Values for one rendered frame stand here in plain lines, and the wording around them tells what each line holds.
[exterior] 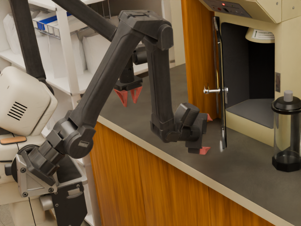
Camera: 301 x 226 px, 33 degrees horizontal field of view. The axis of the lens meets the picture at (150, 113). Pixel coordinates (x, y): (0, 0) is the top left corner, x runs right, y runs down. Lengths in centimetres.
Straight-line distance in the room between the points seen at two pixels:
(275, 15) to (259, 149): 50
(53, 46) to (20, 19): 111
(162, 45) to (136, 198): 110
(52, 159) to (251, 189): 65
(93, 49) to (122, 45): 145
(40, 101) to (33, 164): 20
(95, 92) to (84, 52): 152
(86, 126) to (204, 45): 76
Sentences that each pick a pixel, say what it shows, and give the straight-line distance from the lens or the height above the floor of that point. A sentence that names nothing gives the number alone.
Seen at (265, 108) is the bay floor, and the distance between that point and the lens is 204.
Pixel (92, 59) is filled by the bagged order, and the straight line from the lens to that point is 281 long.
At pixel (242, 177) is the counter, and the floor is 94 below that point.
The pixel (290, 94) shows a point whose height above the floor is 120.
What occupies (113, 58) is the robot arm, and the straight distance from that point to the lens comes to 135.
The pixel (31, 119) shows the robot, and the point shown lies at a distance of 151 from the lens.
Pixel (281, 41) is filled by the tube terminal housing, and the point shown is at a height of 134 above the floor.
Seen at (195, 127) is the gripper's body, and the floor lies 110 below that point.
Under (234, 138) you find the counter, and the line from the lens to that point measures 198.
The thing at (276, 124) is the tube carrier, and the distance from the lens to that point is 171.
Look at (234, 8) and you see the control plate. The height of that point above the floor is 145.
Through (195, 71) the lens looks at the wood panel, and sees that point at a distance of 200.
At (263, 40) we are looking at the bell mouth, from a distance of 183.
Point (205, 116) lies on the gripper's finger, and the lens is 176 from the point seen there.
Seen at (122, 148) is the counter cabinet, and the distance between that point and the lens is 227.
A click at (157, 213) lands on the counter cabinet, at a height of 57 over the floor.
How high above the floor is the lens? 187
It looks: 24 degrees down
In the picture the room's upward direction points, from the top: 6 degrees counter-clockwise
